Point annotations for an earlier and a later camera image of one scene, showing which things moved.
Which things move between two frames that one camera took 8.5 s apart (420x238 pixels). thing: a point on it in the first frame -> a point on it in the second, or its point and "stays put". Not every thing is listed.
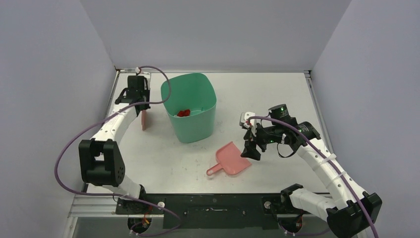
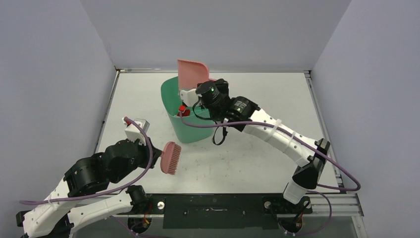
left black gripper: (146, 91) -> (156, 153)
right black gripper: (255, 142) -> (199, 105)
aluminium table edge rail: (172, 70) stays put
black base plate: (216, 211) stays put
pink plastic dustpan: (230, 159) -> (190, 73)
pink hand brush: (143, 114) -> (170, 157)
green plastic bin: (191, 106) stays put
